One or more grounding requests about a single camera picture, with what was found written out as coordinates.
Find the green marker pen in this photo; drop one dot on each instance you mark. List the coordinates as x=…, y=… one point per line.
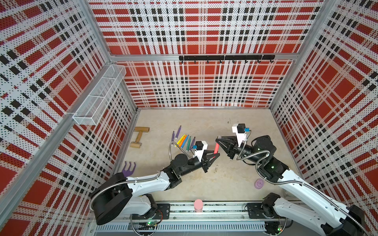
x=189, y=142

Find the wooden roller tool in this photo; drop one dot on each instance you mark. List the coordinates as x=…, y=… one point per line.
x=140, y=130

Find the purple toy garden fork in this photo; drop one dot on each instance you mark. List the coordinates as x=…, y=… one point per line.
x=129, y=168

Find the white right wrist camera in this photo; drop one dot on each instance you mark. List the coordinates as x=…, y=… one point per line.
x=242, y=133

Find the base circuit board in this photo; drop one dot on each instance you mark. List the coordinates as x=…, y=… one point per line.
x=146, y=226
x=274, y=228

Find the pink cylinder on rail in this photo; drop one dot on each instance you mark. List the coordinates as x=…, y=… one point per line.
x=198, y=205

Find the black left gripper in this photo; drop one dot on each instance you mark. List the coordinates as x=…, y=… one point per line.
x=204, y=161

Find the yellow marker pen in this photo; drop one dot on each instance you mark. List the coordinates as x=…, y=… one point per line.
x=181, y=139

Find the white wire mesh basket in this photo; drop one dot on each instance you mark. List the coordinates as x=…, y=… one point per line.
x=106, y=84

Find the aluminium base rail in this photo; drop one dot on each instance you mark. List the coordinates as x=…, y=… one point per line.
x=180, y=216

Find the violet marker pen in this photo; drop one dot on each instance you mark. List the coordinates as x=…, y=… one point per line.
x=178, y=132

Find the blue marker pen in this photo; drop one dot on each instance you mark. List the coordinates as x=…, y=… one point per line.
x=185, y=141

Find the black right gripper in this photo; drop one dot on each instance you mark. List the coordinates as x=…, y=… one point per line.
x=233, y=151

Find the orange marker pen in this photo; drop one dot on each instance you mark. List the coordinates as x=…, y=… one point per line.
x=182, y=142

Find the light purple marker pen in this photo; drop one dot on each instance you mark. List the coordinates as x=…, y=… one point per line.
x=192, y=143

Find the pink marker pen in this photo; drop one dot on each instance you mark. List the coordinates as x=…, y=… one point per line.
x=216, y=150

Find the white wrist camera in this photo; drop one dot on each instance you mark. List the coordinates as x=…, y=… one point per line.
x=199, y=148
x=242, y=133

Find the right base circuit board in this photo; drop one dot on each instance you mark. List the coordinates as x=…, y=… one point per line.
x=274, y=228

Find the left base circuit board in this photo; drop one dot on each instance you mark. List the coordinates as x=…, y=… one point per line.
x=146, y=226

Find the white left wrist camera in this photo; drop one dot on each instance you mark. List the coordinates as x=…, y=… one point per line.
x=199, y=148

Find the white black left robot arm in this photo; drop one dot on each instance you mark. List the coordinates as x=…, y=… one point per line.
x=144, y=206

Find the black hook rail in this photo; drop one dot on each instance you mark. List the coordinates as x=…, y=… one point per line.
x=257, y=58

